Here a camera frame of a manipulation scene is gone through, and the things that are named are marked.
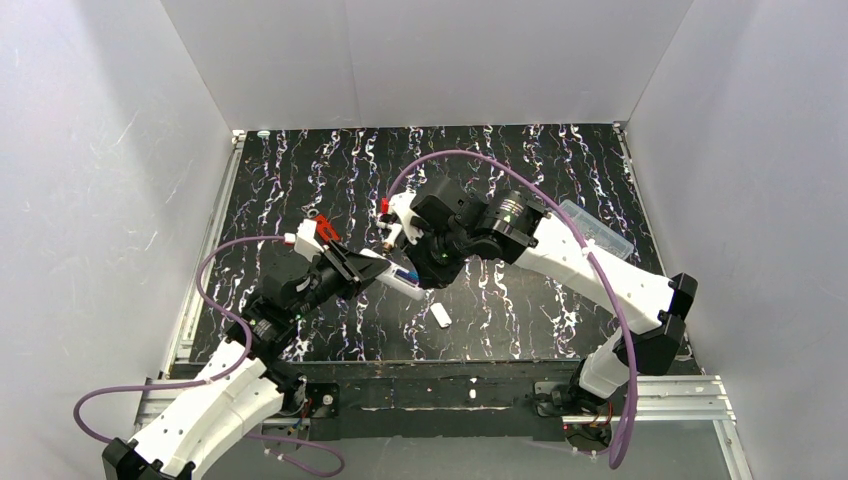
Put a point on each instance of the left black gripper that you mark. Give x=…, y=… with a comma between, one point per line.
x=343, y=266

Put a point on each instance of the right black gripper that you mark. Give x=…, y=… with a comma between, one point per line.
x=420, y=246

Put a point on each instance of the white remote control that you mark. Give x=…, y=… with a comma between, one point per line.
x=393, y=278

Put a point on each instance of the blue battery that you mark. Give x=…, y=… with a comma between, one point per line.
x=411, y=275

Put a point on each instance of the white battery cover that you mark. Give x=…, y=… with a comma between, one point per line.
x=441, y=315

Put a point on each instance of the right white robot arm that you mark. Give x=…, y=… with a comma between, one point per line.
x=531, y=237

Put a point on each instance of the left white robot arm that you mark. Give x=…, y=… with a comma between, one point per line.
x=245, y=381

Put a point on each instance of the white plastic faucet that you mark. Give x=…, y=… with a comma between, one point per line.
x=389, y=242

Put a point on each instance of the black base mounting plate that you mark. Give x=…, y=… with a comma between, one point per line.
x=325, y=424

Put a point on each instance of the clear plastic screw box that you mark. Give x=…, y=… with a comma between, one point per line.
x=593, y=229

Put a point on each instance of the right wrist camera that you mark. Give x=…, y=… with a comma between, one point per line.
x=397, y=214

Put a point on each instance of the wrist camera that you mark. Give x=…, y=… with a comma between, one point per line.
x=397, y=214
x=304, y=240

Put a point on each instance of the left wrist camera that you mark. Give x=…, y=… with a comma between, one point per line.
x=304, y=240

